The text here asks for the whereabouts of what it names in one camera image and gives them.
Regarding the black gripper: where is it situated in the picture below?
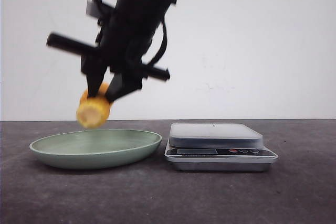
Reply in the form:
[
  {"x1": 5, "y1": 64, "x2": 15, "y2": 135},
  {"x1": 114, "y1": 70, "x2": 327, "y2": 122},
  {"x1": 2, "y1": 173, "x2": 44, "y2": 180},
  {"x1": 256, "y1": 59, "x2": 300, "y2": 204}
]
[{"x1": 47, "y1": 0, "x2": 176, "y2": 102}]

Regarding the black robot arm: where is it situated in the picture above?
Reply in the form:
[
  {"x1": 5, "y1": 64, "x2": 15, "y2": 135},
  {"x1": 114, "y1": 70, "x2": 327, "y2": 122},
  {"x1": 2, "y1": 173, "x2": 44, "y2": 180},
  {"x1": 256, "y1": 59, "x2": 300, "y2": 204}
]
[{"x1": 46, "y1": 0, "x2": 176, "y2": 103}]

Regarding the black cable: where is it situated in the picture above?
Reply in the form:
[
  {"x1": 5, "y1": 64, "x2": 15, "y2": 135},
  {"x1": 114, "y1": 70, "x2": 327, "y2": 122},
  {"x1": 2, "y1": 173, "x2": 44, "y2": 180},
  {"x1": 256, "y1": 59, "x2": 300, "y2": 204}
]
[{"x1": 141, "y1": 19, "x2": 169, "y2": 67}]

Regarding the silver digital kitchen scale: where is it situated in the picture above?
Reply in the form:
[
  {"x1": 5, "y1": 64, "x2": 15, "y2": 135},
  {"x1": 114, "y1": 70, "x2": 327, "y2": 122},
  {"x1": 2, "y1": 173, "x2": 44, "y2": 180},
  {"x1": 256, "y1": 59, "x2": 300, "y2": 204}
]
[{"x1": 164, "y1": 123, "x2": 278, "y2": 172}]

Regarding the yellow corn cob piece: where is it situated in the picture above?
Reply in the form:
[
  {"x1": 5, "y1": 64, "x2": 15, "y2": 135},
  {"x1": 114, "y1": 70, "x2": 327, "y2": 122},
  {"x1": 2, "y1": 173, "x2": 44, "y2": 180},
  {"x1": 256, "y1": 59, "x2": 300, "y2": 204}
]
[{"x1": 76, "y1": 82, "x2": 112, "y2": 129}]

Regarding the green oval plate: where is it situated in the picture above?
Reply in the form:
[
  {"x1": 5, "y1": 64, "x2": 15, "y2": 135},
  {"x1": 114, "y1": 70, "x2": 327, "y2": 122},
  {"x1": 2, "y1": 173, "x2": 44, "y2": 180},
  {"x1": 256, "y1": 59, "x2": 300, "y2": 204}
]
[{"x1": 29, "y1": 129, "x2": 162, "y2": 170}]

